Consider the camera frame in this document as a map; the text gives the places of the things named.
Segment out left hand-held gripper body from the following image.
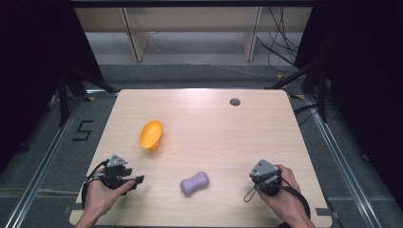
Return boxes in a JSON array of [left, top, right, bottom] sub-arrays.
[[100, 154, 134, 191]]

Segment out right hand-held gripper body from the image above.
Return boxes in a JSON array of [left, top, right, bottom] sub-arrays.
[[248, 159, 283, 198]]

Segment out person's left hand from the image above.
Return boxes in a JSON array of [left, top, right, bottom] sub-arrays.
[[83, 168, 136, 220]]

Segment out person's right hand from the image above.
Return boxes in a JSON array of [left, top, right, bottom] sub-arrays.
[[258, 163, 308, 223]]

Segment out orange perforated soap dish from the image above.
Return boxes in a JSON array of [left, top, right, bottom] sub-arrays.
[[139, 119, 164, 152]]

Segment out purple dumbbell toy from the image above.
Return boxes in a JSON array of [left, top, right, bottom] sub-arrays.
[[180, 171, 211, 199]]

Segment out black metal stand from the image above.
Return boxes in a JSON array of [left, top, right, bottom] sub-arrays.
[[57, 66, 116, 128], [264, 47, 332, 124]]

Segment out black curtain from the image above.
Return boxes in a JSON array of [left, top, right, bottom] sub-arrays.
[[0, 0, 106, 174], [293, 0, 403, 210]]

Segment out grey cable loop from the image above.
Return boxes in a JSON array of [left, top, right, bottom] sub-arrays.
[[242, 180, 273, 203]]

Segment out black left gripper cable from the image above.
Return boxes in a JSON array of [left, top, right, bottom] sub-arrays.
[[81, 159, 110, 211]]

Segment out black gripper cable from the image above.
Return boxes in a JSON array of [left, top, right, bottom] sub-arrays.
[[81, 159, 110, 211], [276, 175, 313, 228]]

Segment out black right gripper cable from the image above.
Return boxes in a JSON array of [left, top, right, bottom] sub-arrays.
[[276, 175, 313, 228]]

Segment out aluminium floor rail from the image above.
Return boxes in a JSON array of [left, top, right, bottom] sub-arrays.
[[286, 89, 386, 228], [4, 88, 119, 228]]

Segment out grey table corner bracket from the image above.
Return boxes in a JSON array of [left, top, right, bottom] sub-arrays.
[[315, 206, 340, 220]]

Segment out light wooden desk frame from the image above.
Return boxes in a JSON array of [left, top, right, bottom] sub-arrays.
[[73, 6, 314, 64]]

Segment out black hanging cables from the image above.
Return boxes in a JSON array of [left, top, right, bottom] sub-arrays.
[[255, 6, 301, 74]]

